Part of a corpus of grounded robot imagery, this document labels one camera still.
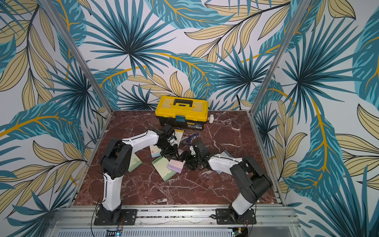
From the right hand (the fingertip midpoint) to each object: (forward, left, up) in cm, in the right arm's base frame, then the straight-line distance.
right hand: (178, 161), depth 87 cm
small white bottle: (+34, -24, -1) cm, 42 cm away
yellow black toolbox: (+30, -2, +11) cm, 32 cm away
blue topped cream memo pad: (+9, +16, -4) cm, 19 cm away
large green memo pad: (0, +11, -5) cm, 12 cm away
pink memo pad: (-2, +2, -2) cm, 3 cm away
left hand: (+2, 0, -2) cm, 3 cm away
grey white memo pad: (-13, -19, +25) cm, 35 cm away
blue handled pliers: (+19, -6, -5) cm, 21 cm away
